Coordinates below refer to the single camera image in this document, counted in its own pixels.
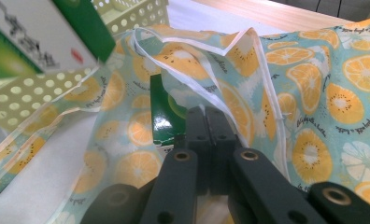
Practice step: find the light wooden table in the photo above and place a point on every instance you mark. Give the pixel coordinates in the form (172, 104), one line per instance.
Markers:
(267, 14)

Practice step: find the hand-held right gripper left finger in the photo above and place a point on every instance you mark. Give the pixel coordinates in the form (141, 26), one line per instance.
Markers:
(200, 133)

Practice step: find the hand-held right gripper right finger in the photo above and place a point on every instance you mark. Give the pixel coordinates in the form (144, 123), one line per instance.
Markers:
(222, 140)

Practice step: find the square green box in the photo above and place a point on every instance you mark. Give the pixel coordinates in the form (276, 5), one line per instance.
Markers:
(163, 124)

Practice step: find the pale green plastic basket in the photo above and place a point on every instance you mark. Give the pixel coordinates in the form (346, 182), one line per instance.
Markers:
(18, 99)

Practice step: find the orange-print cloth tote bag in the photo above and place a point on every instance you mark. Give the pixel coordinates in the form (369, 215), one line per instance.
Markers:
(314, 93)

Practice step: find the tall green and white box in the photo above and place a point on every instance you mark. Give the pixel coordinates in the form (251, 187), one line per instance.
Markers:
(33, 28)

